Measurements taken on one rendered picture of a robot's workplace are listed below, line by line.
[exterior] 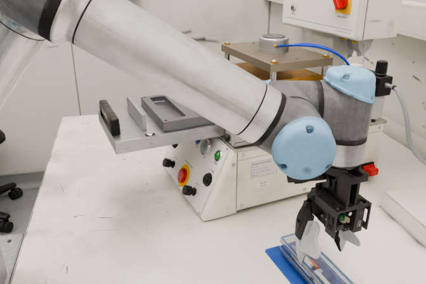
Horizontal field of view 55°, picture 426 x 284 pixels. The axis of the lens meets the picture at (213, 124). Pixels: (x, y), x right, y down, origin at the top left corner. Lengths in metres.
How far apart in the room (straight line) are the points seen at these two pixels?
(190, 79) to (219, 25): 2.12
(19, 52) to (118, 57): 0.22
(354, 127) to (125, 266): 0.53
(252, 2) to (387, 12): 1.59
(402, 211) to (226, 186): 0.42
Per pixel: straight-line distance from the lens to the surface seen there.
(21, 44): 0.65
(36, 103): 2.65
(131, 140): 0.91
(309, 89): 0.63
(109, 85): 2.58
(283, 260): 0.91
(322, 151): 0.49
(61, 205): 1.13
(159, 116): 0.96
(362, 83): 0.63
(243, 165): 0.97
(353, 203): 0.71
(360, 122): 0.65
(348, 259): 0.95
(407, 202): 1.10
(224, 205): 1.00
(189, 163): 1.10
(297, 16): 1.24
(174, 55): 0.46
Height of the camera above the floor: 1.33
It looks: 22 degrees down
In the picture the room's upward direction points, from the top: straight up
